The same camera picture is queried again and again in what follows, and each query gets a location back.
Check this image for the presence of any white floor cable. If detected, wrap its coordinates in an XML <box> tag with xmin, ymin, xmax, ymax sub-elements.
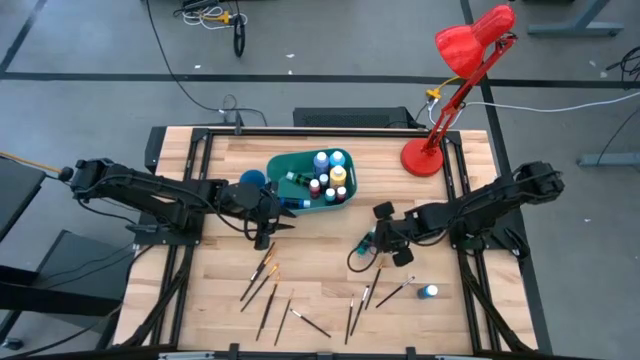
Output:
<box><xmin>462</xmin><ymin>89</ymin><xmax>640</xmax><ymax>114</ymax></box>

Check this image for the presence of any grey desk foot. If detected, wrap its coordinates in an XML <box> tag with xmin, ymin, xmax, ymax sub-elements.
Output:
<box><xmin>577</xmin><ymin>152</ymin><xmax>640</xmax><ymax>168</ymax></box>

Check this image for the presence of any black aluminium table frame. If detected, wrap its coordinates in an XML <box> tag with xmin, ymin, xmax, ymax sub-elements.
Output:
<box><xmin>112</xmin><ymin>125</ymin><xmax>554</xmax><ymax>360</ymax></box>

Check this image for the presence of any blue-grey plastic cup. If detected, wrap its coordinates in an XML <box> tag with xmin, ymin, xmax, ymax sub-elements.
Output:
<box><xmin>238</xmin><ymin>169</ymin><xmax>269</xmax><ymax>191</ymax></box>

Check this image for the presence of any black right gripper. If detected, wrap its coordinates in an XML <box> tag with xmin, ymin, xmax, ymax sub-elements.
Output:
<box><xmin>367</xmin><ymin>201</ymin><xmax>419</xmax><ymax>268</ymax></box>

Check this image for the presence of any wooden rod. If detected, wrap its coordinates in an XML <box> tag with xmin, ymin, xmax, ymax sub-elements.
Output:
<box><xmin>0</xmin><ymin>151</ymin><xmax>64</xmax><ymax>175</ymax></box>

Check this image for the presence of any bright green paint bottle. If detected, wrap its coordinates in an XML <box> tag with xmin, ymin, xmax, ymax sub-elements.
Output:
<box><xmin>285</xmin><ymin>171</ymin><xmax>314</xmax><ymax>187</ymax></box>

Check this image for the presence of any black paintbrush Solve print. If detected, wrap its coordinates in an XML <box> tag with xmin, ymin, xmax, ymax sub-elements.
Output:
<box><xmin>289</xmin><ymin>308</ymin><xmax>332</xmax><ymax>339</ymax></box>

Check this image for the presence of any thin black paintbrush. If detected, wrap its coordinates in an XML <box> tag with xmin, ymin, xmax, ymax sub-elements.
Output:
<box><xmin>375</xmin><ymin>275</ymin><xmax>416</xmax><ymax>309</ymax></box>

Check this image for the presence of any black coiled cable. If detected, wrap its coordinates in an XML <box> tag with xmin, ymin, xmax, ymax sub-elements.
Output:
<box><xmin>232</xmin><ymin>12</ymin><xmax>247</xmax><ymax>59</ymax></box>

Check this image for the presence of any yellow lamp plug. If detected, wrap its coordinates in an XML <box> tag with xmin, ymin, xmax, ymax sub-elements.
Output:
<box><xmin>425</xmin><ymin>74</ymin><xmax>461</xmax><ymax>101</ymax></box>

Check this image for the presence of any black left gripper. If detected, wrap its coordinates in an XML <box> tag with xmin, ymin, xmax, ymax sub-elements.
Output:
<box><xmin>249</xmin><ymin>182</ymin><xmax>298</xmax><ymax>251</ymax></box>

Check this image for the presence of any white cable bundle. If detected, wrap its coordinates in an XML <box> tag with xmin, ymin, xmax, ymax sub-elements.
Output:
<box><xmin>180</xmin><ymin>3</ymin><xmax>249</xmax><ymax>31</ymax></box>

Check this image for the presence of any black floor cable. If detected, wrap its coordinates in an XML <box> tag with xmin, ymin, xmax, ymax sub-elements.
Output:
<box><xmin>144</xmin><ymin>0</ymin><xmax>269</xmax><ymax>127</ymax></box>

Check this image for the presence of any large yellow paint bottle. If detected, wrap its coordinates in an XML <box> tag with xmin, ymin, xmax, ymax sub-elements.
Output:
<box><xmin>329</xmin><ymin>164</ymin><xmax>348</xmax><ymax>190</ymax></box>

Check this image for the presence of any black floor platform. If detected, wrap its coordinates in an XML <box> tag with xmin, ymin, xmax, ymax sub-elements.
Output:
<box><xmin>0</xmin><ymin>229</ymin><xmax>137</xmax><ymax>317</ymax></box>

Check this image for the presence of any grey desk leg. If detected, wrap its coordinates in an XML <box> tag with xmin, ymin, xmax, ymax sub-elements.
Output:
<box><xmin>527</xmin><ymin>0</ymin><xmax>626</xmax><ymax>39</ymax></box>

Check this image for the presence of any black side table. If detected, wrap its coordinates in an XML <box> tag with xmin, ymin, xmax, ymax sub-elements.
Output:
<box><xmin>0</xmin><ymin>158</ymin><xmax>47</xmax><ymax>242</ymax></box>

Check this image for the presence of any small teal paint bottle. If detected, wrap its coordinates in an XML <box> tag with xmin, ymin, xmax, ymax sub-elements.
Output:
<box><xmin>355</xmin><ymin>229</ymin><xmax>379</xmax><ymax>258</ymax></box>

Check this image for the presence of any teal plastic bin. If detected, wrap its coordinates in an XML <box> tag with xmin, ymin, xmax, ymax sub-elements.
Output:
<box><xmin>265</xmin><ymin>147</ymin><xmax>359</xmax><ymax>216</ymax></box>

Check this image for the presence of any black computer case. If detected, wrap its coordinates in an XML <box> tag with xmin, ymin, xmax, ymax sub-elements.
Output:
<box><xmin>292</xmin><ymin>106</ymin><xmax>417</xmax><ymax>130</ymax></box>

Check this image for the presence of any red desk lamp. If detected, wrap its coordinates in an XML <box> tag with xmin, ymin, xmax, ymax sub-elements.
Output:
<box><xmin>400</xmin><ymin>3</ymin><xmax>518</xmax><ymax>178</ymax></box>

